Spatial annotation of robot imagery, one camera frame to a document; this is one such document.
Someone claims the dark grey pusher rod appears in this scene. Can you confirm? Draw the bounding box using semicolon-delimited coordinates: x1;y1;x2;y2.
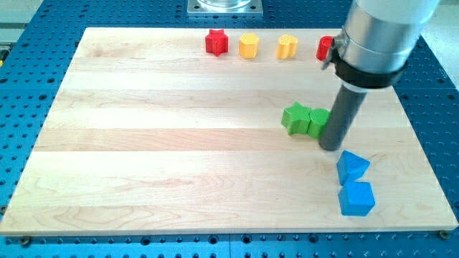
319;84;366;151

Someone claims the green star block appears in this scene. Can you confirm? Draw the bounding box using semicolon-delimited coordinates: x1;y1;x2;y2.
281;102;312;135

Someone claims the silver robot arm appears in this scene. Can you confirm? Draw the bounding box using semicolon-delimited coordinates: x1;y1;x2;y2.
319;0;440;151

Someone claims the red circle block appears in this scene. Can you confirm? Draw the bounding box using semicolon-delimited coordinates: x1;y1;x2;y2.
316;35;333;61

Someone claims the red star block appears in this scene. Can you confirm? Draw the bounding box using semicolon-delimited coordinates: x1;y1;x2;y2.
205;29;229;57

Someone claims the green cylinder block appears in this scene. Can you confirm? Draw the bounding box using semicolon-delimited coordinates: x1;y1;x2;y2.
308;108;330;139

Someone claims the blue triangle block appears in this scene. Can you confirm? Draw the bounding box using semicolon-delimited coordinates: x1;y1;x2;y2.
336;150;371;185

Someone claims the yellow heart block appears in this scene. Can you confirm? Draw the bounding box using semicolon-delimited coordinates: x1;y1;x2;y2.
276;34;298;59

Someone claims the blue cube block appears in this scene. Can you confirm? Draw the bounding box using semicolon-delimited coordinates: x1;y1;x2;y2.
339;181;375;216

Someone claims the yellow hexagon block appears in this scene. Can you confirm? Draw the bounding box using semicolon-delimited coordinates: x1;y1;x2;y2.
239;33;260;59

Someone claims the wooden board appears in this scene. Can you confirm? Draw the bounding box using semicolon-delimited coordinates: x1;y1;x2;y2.
1;28;458;237

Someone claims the blue perforated table plate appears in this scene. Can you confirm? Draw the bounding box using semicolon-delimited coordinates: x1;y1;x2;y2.
1;1;458;257

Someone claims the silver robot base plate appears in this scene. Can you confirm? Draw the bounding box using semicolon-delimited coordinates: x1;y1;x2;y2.
186;0;263;16

